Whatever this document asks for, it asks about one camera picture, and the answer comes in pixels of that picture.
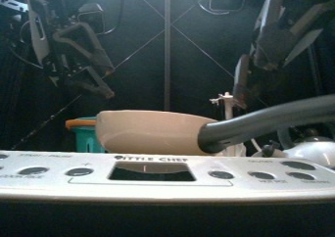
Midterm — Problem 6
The white toy kettle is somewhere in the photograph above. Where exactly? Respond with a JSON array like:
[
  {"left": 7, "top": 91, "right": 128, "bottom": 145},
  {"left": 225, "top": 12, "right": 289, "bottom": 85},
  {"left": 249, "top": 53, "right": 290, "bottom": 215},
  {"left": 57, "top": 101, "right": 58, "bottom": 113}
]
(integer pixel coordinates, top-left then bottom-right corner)
[{"left": 249, "top": 126, "right": 335, "bottom": 170}]

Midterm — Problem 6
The small white toy stand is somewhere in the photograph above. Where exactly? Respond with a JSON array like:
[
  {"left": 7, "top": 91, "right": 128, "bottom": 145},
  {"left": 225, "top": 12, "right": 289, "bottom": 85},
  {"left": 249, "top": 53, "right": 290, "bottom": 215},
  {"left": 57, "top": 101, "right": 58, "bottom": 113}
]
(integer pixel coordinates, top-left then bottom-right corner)
[{"left": 208, "top": 91, "right": 248, "bottom": 158}]

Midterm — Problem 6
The teal basket orange rim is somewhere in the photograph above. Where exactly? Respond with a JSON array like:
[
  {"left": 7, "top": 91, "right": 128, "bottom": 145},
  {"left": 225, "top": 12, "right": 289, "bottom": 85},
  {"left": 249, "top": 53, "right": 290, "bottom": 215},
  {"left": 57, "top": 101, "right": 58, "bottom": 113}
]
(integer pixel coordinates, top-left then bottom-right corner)
[{"left": 63, "top": 117, "right": 106, "bottom": 154}]

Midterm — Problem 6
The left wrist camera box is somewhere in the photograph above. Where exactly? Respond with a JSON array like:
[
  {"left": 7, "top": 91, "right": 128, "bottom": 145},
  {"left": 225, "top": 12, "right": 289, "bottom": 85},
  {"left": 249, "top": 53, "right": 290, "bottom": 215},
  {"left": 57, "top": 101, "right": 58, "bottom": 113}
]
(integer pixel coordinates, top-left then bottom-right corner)
[{"left": 75, "top": 2, "right": 106, "bottom": 35}]

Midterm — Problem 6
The thin diagonal brace wire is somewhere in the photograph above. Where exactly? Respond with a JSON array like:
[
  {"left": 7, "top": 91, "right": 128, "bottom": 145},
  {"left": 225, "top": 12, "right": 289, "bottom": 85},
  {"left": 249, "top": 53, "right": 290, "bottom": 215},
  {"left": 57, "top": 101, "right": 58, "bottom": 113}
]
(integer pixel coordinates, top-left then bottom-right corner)
[
  {"left": 125, "top": 0, "right": 236, "bottom": 78},
  {"left": 9, "top": 0, "right": 210, "bottom": 151}
]

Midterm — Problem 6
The grey vertical frame pole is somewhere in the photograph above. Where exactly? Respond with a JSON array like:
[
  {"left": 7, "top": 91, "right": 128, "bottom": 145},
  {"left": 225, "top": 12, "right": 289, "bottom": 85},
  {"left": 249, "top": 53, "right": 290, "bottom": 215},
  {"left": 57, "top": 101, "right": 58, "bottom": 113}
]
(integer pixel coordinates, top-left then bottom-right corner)
[{"left": 162, "top": 0, "right": 172, "bottom": 112}]

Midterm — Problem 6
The black hanging cable loop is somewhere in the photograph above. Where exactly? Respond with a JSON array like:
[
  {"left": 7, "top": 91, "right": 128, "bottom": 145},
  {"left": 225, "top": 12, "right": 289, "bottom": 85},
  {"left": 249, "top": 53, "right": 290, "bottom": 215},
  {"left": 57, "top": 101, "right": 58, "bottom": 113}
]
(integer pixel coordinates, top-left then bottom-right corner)
[{"left": 196, "top": 0, "right": 250, "bottom": 17}]

